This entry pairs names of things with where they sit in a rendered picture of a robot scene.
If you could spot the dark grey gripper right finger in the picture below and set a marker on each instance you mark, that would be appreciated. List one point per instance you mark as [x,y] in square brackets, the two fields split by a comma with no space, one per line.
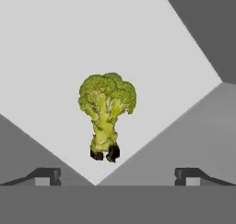
[190,173]

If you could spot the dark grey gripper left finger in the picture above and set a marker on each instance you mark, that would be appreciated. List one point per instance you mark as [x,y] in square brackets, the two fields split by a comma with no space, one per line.
[46,173]

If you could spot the green broccoli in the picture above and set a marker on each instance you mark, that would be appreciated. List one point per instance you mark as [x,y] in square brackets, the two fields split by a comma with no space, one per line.
[106,111]

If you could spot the white fridge shelf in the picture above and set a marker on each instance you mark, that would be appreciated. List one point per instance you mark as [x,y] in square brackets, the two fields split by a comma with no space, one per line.
[101,43]

